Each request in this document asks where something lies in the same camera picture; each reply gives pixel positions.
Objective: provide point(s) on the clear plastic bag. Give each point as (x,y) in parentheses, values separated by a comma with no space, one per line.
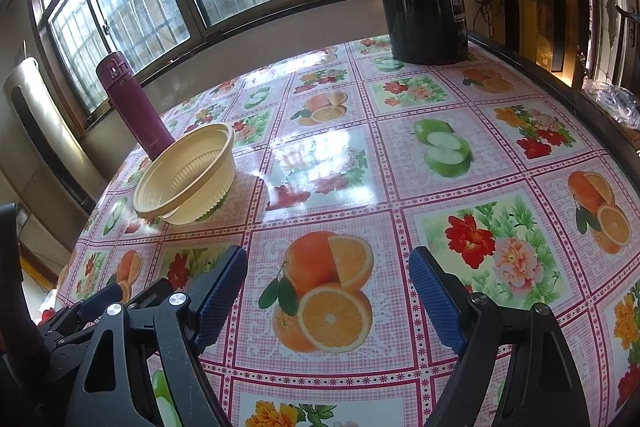
(617,99)

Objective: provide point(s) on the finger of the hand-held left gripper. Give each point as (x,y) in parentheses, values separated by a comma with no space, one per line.
(102,298)
(150,291)

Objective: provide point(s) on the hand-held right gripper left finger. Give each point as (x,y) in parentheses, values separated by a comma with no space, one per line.
(220,294)

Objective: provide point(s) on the purple thermos bottle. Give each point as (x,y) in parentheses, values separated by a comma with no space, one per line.
(132,107)

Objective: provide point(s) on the yellow ribbed plastic bowl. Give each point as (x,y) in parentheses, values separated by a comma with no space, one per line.
(212,202)
(180,172)

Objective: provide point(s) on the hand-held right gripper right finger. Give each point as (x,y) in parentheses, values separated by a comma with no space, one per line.
(435,297)

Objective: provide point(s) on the fruit and flower tablecloth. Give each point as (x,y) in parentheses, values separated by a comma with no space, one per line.
(400,187)

